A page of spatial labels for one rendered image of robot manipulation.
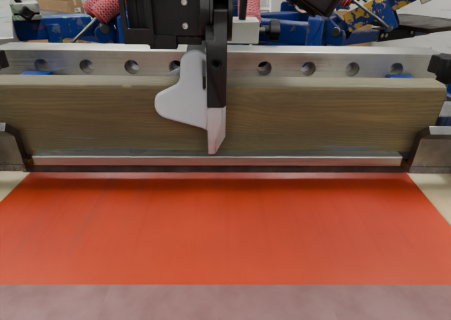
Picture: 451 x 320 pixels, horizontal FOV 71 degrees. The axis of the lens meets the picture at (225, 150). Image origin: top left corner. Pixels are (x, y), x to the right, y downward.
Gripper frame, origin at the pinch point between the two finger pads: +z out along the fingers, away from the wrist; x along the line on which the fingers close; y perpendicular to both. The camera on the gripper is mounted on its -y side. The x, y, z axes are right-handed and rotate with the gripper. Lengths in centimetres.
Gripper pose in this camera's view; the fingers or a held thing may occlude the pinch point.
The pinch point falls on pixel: (219, 129)
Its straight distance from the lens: 31.1
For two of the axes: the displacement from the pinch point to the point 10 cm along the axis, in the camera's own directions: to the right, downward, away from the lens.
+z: -0.1, 8.7, 4.9
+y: -10.0, -0.1, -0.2
